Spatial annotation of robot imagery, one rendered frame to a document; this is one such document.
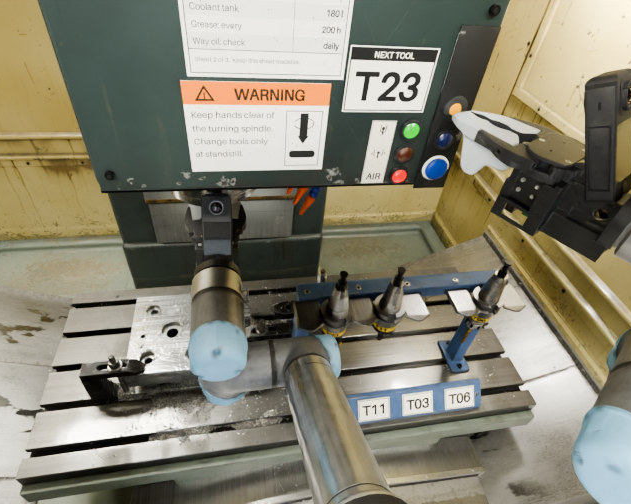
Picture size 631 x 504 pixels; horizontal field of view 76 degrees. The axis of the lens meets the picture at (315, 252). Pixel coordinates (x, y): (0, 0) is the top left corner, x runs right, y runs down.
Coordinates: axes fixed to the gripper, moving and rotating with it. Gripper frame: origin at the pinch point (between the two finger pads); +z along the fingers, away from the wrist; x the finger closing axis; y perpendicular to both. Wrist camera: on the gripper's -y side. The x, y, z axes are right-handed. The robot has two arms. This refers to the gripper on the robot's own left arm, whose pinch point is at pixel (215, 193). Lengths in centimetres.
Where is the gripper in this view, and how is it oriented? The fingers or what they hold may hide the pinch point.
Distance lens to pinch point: 78.7
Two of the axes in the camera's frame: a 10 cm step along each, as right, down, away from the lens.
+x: 9.8, -0.6, 1.9
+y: -0.9, 7.2, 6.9
